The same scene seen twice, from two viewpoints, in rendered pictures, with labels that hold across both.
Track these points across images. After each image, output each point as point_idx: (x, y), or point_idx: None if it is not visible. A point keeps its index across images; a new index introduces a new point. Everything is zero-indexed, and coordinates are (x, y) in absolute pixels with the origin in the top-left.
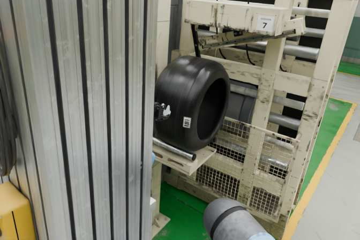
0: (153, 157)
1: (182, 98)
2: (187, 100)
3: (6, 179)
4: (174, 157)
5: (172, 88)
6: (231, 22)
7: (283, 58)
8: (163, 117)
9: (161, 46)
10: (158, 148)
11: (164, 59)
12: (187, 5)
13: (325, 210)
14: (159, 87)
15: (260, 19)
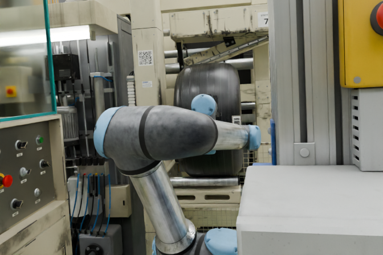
0: (260, 132)
1: (224, 95)
2: (230, 96)
3: None
4: (213, 190)
5: (205, 89)
6: (229, 25)
7: (253, 83)
8: (219, 112)
9: (160, 58)
10: (183, 189)
11: (163, 76)
12: (171, 18)
13: None
14: (186, 92)
15: (260, 15)
